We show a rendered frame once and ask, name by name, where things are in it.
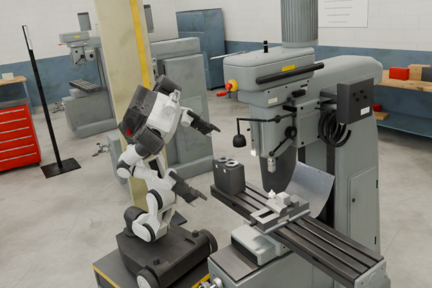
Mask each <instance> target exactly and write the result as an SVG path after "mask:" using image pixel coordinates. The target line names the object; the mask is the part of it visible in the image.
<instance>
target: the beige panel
mask: <svg viewBox="0 0 432 288"><path fill-rule="evenodd" d="M93 2H94V9H95V12H96V18H97V22H98V29H99V32H100V38H101V42H102V49H103V55H104V59H105V65H106V69H107V75H108V79H109V85H110V89H111V95H112V101H113V105H114V111H115V115H116V121H117V125H118V124H119V123H120V122H121V121H122V120H123V117H124V115H125V113H126V111H127V108H128V106H129V104H130V102H131V100H132V97H133V95H134V93H135V90H136V88H137V86H138V84H139V85H141V86H143V87H146V88H147V89H150V90H153V87H154V84H155V79H154V71H153V66H152V58H151V54H150V45H149V37H148V33H147V24H146V20H145V12H144V7H143V0H93ZM118 132H119V135H120V141H121V148H122V152H123V153H124V152H125V151H126V150H127V146H128V143H127V140H126V139H125V138H124V137H123V135H122V133H121V132H120V130H119V129H118ZM161 153H162V155H163V157H164V159H165V171H167V169H168V164H167V156H166V151H165V146H164V147H163V149H162V150H161ZM128 182H129V188H130V194H131V198H132V205H133V206H136V207H138V208H141V209H142V210H145V211H146V212H149V207H148V204H147V199H146V196H147V194H148V191H149V189H148V187H147V184H146V181H145V180H144V179H138V178H135V177H131V176H129V177H128ZM170 222H173V223H175V224H177V225H178V226H180V225H182V224H185V223H187V220H186V219H185V218H184V217H183V216H182V215H181V214H180V213H178V212H177V211H175V212H174V214H173V216H172V219H171V221H170Z"/></svg>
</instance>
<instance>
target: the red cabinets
mask: <svg viewBox="0 0 432 288"><path fill-rule="evenodd" d="M40 161H41V149H40V146H39V142H38V139H37V135H36V132H35V127H34V124H33V120H32V116H31V113H30V109H29V106H28V102H27V98H23V99H18V100H12V101H7V102H0V171H3V170H8V169H11V168H16V167H21V166H24V165H29V164H32V163H37V166H40V165H39V162H40Z"/></svg>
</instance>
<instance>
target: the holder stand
mask: <svg viewBox="0 0 432 288"><path fill-rule="evenodd" d="M212 165H213V176H214V183H215V185H217V186H218V187H219V188H221V189H223V190H224V191H225V192H227V193H229V194H230V195H235V194H237V193H239V192H242V191H244V190H246V180H245V171H244V165H243V164H241V163H239V162H238V161H235V160H233V159H231V158H229V157H228V156H222V157H218V158H217V159H215V160H213V161H212Z"/></svg>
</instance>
